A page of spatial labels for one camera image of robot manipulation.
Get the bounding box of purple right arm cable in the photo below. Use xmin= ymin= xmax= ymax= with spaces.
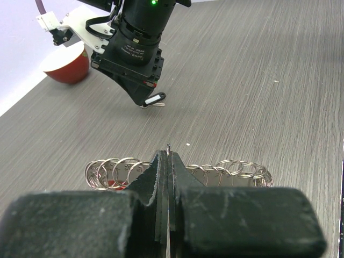
xmin=35 ymin=0 xmax=48 ymax=15

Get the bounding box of red white bowl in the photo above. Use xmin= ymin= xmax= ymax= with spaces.
xmin=40 ymin=41 xmax=90 ymax=84

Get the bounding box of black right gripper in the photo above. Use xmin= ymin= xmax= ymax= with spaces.
xmin=91 ymin=48 xmax=164 ymax=106

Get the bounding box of black capped key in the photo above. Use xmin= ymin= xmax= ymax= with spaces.
xmin=140 ymin=92 xmax=166 ymax=108

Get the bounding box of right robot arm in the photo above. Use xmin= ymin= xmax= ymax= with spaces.
xmin=85 ymin=0 xmax=191 ymax=107

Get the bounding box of red plastic handle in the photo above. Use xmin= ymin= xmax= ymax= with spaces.
xmin=108 ymin=180 xmax=128 ymax=191

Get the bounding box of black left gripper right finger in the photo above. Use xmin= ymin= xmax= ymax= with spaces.
xmin=168 ymin=169 xmax=327 ymax=257

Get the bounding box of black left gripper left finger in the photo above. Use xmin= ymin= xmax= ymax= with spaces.
xmin=1 ymin=150 xmax=168 ymax=257

